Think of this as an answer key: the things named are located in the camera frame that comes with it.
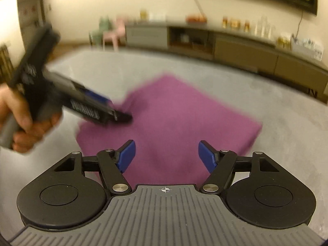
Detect white box of papers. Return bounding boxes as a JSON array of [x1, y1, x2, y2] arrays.
[[291, 34, 324, 60]]

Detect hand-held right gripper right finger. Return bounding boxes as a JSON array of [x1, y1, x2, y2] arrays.
[[198, 140, 280, 194]]

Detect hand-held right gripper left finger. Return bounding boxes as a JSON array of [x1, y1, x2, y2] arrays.
[[54, 140, 136, 194]]

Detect pink plastic chair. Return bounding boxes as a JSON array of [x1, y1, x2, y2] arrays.
[[102, 18, 126, 52]]

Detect room door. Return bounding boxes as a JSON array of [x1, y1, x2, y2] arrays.
[[17, 0, 47, 47]]

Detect long grey sideboard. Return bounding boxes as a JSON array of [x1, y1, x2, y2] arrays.
[[124, 23, 328, 103]]

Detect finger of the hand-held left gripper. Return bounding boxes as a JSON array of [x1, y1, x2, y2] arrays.
[[77, 86, 113, 105], [69, 99, 133, 126]]

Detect gold tissue box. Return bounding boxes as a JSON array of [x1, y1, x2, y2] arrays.
[[277, 33, 293, 48]]

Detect group of clear glasses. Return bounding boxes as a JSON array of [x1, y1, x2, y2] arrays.
[[255, 17, 276, 39]]

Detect purple pants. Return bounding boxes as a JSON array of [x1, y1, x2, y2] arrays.
[[75, 74, 263, 185]]

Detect person's left hand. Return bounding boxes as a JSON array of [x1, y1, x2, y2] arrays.
[[0, 83, 63, 153]]

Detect red plate of fruit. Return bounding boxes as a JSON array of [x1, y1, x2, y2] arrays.
[[186, 14, 207, 23]]

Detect green plastic chair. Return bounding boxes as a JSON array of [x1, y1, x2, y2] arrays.
[[89, 17, 110, 47]]

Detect white tissue box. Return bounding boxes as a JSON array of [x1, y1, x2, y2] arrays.
[[149, 13, 167, 22]]

